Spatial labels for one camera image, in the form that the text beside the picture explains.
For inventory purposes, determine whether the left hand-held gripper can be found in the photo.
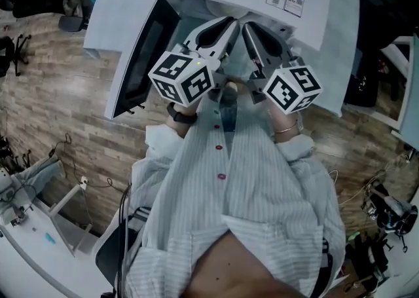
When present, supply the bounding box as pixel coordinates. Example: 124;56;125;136
147;16;242;107

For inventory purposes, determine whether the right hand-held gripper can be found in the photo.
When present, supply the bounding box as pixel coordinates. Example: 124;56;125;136
241;22;322;116

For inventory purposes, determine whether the person's left forearm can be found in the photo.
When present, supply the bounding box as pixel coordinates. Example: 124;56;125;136
165;102;199;137

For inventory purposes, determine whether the person's right forearm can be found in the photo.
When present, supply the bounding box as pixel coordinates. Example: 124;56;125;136
266;106;304;143

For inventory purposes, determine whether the white microwave oven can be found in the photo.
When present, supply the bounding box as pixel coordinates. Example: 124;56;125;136
82;0;363;118

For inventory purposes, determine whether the black wristband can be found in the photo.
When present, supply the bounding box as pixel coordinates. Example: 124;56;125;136
166;102;198;124

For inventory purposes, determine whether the black bag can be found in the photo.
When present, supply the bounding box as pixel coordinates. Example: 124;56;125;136
344;73;380;108

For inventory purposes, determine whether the person's striped shirt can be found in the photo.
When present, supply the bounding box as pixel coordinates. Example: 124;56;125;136
124;93;346;298

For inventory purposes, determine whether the grey office chair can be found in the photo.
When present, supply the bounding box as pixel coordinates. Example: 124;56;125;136
58;14;89;32

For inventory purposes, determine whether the white desk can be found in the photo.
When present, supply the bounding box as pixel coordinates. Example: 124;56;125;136
0;181;114;298

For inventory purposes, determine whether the gold bracelet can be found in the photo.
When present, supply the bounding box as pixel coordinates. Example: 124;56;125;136
273;119;299;134

